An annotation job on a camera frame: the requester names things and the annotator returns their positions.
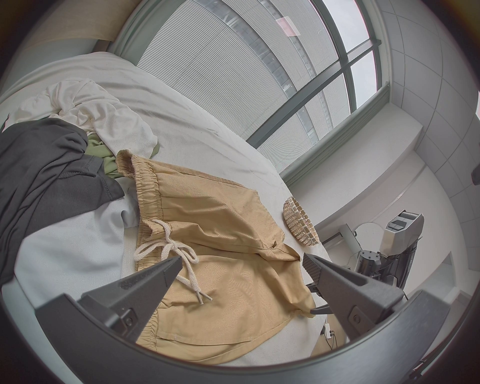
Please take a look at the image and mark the white garment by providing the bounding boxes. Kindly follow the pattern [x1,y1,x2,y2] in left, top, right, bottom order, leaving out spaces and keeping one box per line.
[5,79,158,157]

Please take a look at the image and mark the green garment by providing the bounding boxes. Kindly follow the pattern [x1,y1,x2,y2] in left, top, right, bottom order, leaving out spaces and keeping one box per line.
[84,133,161,181]

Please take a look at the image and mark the black garment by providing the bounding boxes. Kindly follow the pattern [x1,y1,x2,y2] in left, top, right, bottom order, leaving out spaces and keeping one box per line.
[0,118,125,286]

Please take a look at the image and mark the mustard yellow shorts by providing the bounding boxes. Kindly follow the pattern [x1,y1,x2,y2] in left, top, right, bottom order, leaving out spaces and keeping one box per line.
[115,149,316,366]

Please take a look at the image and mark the bed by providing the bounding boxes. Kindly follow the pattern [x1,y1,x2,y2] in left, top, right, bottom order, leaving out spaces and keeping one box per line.
[0,0,351,366]

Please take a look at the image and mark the pale grey garment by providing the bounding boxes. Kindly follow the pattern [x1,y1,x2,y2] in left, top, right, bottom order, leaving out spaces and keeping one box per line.
[14,197,140,298]

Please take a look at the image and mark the round woven basket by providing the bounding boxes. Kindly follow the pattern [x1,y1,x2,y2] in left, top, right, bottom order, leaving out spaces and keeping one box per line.
[282,197,320,247]

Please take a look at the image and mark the window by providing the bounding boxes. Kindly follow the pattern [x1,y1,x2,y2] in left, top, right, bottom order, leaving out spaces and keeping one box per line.
[135,0,383,174]

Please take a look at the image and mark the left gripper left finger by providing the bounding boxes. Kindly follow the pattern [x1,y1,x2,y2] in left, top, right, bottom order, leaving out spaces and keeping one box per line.
[77,256,184,343]

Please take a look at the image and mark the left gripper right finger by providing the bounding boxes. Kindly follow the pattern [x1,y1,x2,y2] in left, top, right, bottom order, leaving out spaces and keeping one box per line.
[302,253,405,343]

